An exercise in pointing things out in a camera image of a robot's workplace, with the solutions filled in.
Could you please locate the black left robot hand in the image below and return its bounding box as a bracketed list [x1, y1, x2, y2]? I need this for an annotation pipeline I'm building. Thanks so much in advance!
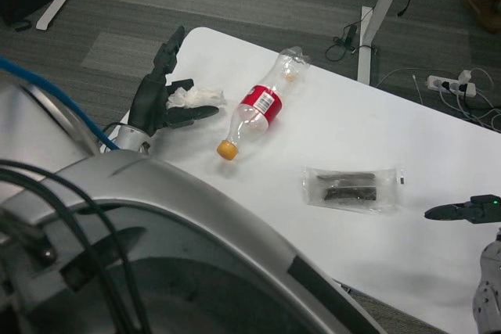
[127, 25, 220, 135]

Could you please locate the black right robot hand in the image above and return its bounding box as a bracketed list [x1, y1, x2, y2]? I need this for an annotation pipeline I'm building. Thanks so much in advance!
[424, 194, 501, 224]

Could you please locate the clear plastic wrap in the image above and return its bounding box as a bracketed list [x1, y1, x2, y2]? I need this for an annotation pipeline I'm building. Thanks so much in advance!
[166, 86, 228, 110]

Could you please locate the clear red-label plastic bottle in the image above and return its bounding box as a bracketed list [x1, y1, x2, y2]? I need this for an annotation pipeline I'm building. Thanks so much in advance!
[216, 46, 312, 161]

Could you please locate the clear packet with black items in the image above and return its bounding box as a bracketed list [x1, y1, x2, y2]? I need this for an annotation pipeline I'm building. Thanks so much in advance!
[301, 164, 406, 216]

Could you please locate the white power strip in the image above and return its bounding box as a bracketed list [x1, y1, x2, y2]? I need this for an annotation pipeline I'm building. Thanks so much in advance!
[426, 74, 478, 97]

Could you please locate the white cable bundle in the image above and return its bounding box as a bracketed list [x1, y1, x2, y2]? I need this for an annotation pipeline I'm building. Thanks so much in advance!
[377, 66, 501, 134]

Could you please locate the blue cable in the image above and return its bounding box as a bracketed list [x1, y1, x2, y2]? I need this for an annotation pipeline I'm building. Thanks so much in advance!
[0, 56, 121, 151]

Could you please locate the black power adapter with cable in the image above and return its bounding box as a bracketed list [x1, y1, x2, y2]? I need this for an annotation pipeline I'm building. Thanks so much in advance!
[325, 23, 379, 62]

